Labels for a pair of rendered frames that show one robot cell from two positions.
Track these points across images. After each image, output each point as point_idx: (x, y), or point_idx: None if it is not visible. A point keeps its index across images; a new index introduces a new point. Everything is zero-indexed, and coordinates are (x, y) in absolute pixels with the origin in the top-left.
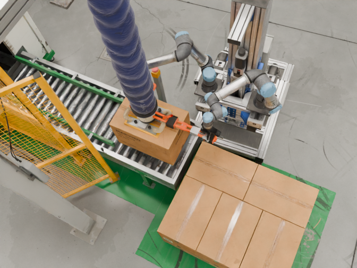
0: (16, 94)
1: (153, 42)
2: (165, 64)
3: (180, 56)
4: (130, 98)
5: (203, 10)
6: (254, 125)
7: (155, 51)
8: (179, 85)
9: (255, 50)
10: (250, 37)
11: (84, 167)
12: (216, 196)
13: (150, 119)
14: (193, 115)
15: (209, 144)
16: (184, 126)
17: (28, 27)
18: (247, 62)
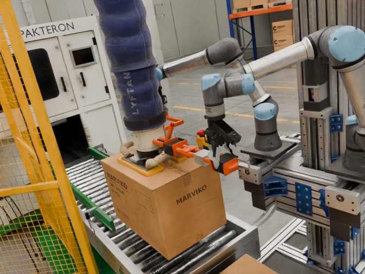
0: (13, 87)
1: (241, 182)
2: (247, 201)
3: (213, 49)
4: (112, 68)
5: None
6: (341, 205)
7: (240, 188)
8: (256, 223)
9: None
10: (327, 16)
11: (58, 244)
12: None
13: (148, 147)
14: None
15: (256, 261)
16: (188, 148)
17: (115, 131)
18: (328, 82)
